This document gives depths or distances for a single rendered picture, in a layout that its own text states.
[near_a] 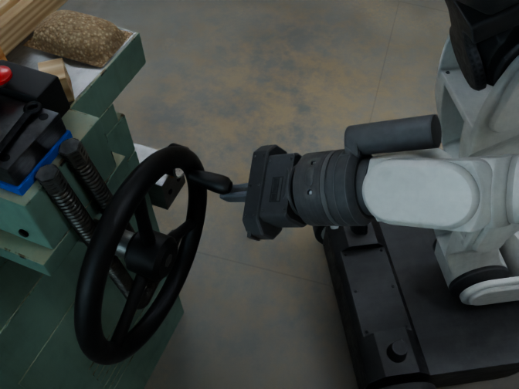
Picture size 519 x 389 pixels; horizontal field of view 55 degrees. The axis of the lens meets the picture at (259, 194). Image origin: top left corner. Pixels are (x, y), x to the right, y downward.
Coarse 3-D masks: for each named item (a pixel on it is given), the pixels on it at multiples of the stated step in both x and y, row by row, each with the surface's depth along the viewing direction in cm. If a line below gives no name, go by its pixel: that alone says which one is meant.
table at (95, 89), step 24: (24, 48) 76; (120, 48) 76; (72, 72) 72; (96, 72) 72; (120, 72) 77; (96, 96) 73; (120, 168) 66; (0, 240) 59; (24, 240) 59; (72, 240) 61; (24, 264) 59; (48, 264) 58
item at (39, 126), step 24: (24, 72) 56; (0, 96) 55; (24, 96) 54; (48, 96) 55; (0, 120) 52; (48, 120) 52; (24, 144) 50; (48, 144) 53; (0, 168) 49; (24, 168) 51; (24, 192) 51
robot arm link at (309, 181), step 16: (256, 160) 63; (272, 160) 62; (288, 160) 60; (304, 160) 57; (320, 160) 56; (256, 176) 62; (272, 176) 61; (288, 176) 58; (304, 176) 56; (320, 176) 54; (256, 192) 61; (272, 192) 60; (288, 192) 58; (304, 192) 55; (320, 192) 54; (256, 208) 60; (272, 208) 59; (288, 208) 58; (304, 208) 56; (320, 208) 55; (256, 224) 60; (272, 224) 62; (288, 224) 60; (304, 224) 61; (320, 224) 57; (336, 224) 56; (256, 240) 63
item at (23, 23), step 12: (24, 0) 76; (36, 0) 77; (48, 0) 79; (60, 0) 82; (12, 12) 74; (24, 12) 75; (36, 12) 78; (48, 12) 80; (0, 24) 73; (12, 24) 74; (24, 24) 76; (36, 24) 78; (0, 36) 72; (12, 36) 75; (24, 36) 77; (12, 48) 75
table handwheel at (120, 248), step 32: (160, 160) 57; (192, 160) 64; (128, 192) 53; (192, 192) 72; (96, 224) 65; (192, 224) 74; (96, 256) 50; (128, 256) 62; (160, 256) 62; (192, 256) 77; (96, 288) 51; (96, 320) 53; (128, 320) 63; (160, 320) 72; (96, 352) 56; (128, 352) 64
